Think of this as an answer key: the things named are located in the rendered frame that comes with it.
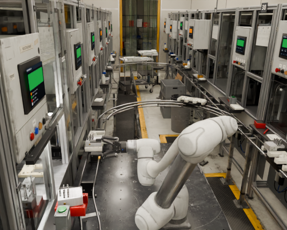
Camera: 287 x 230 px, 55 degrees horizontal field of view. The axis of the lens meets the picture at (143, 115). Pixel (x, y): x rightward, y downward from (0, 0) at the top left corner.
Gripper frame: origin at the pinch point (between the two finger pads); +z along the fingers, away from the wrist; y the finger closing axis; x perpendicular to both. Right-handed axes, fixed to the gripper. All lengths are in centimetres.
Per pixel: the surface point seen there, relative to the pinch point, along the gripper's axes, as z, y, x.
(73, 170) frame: 22, -38, -36
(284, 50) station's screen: -153, 53, -70
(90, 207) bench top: 5.0, -44.6, 1.5
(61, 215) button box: 10, -10, 51
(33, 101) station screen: 18, 44, 45
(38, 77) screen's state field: 18, 52, 36
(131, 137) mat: -28, -112, -260
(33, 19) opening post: 22, 76, 22
